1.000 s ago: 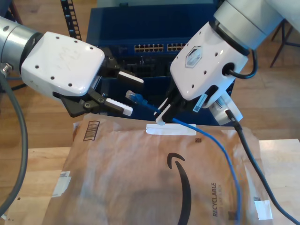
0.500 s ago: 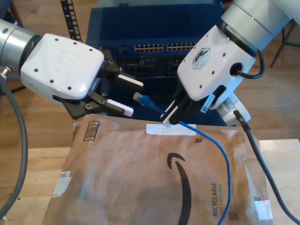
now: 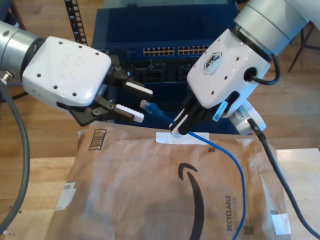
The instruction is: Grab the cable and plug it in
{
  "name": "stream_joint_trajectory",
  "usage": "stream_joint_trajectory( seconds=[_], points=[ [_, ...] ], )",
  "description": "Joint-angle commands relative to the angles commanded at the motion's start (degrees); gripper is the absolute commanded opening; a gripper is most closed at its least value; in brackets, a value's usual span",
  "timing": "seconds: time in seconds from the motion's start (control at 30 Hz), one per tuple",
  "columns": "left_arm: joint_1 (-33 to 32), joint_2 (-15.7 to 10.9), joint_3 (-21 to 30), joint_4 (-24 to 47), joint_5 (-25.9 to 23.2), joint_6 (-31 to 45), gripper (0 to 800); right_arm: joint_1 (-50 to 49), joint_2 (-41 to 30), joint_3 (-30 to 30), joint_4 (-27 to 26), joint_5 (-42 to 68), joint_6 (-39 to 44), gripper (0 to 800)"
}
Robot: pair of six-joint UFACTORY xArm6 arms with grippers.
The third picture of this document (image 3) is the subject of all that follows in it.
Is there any pale grey board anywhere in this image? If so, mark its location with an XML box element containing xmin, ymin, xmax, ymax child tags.
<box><xmin>103</xmin><ymin>0</ymin><xmax>248</xmax><ymax>10</ymax></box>

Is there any long black camera cable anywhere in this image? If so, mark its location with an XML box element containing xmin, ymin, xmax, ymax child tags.
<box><xmin>246</xmin><ymin>117</ymin><xmax>320</xmax><ymax>240</ymax></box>

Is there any blue network cable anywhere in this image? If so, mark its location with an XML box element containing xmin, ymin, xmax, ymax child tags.
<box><xmin>139</xmin><ymin>99</ymin><xmax>248</xmax><ymax>240</ymax></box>

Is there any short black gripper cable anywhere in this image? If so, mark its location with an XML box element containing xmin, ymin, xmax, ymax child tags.
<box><xmin>246</xmin><ymin>53</ymin><xmax>281</xmax><ymax>86</ymax></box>

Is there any dark metal chair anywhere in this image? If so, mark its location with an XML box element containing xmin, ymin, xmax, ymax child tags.
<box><xmin>287</xmin><ymin>21</ymin><xmax>320</xmax><ymax>73</ymax></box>

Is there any black rack server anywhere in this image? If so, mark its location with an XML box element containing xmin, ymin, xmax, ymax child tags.
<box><xmin>107</xmin><ymin>58</ymin><xmax>198</xmax><ymax>85</ymax></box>

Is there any blue network switch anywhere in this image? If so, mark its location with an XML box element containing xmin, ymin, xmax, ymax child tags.
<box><xmin>91</xmin><ymin>6</ymin><xmax>240</xmax><ymax>61</ymax></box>

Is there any brown paper mailer envelope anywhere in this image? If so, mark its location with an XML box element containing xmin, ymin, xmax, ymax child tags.
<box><xmin>46</xmin><ymin>121</ymin><xmax>293</xmax><ymax>240</ymax></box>

